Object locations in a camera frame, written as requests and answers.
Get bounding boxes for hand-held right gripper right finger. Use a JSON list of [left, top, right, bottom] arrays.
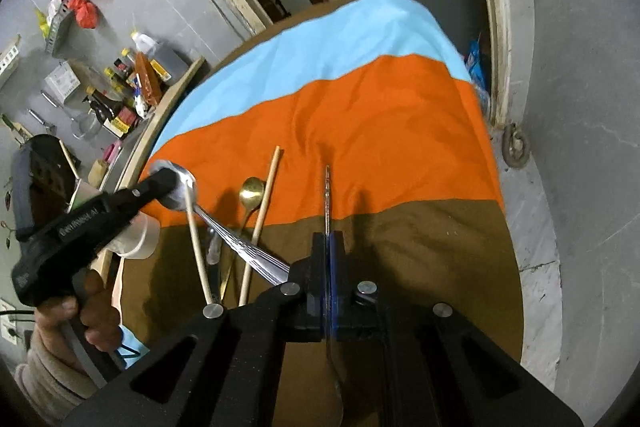
[[328, 231, 584, 427]]

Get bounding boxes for metal strainer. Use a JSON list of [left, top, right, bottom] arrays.
[[60, 104, 99, 141]]

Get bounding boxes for dark bottle red label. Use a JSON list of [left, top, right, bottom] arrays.
[[119, 48, 140, 75]]

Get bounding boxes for yellow sponge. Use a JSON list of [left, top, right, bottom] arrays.
[[89, 159, 111, 184]]

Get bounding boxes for person's left forearm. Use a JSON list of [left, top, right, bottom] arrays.
[[14, 331, 110, 427]]

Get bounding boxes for red plastic bag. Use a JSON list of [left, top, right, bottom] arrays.
[[66, 0, 99, 30]]

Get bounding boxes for snack packets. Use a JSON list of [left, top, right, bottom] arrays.
[[34, 0, 69, 38]]

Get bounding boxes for silver fork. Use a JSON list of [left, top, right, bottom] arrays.
[[323, 164, 347, 427]]

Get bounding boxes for grey wall rack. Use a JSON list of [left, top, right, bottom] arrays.
[[44, 0, 77, 56]]

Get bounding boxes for gold spoon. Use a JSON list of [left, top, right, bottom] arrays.
[[219, 177, 267, 300]]

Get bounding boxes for person's left hand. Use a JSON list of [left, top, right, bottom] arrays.
[[35, 268, 124, 354]]

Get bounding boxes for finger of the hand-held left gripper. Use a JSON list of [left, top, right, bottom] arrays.
[[133, 169, 181, 210]]

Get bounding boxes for dark sauce bottle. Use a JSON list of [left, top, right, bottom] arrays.
[[103, 67, 142, 128]]

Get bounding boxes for wooden spatula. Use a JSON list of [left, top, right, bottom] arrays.
[[0, 113, 31, 145]]

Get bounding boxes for white wall basket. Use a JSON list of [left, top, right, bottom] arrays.
[[0, 34, 24, 78]]

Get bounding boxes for hanging metal ladle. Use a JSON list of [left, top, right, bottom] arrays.
[[27, 106, 57, 136]]

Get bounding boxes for white plastic utensil holder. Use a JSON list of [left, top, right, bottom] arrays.
[[75, 179, 162, 261]]

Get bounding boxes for striped tablecloth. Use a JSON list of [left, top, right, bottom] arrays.
[[119, 0, 525, 427]]

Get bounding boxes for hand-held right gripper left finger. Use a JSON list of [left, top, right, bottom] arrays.
[[65, 231, 329, 427]]

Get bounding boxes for large silver spoon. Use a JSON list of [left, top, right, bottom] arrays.
[[150, 160, 292, 285]]

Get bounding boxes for blue plastic packet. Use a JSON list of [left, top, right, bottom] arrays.
[[464, 34, 489, 98]]

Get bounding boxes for round metal ring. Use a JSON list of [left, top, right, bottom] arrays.
[[501, 123, 530, 169]]

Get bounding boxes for wooden chopstick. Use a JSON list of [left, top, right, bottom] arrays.
[[183, 183, 213, 304], [238, 146, 282, 307]]

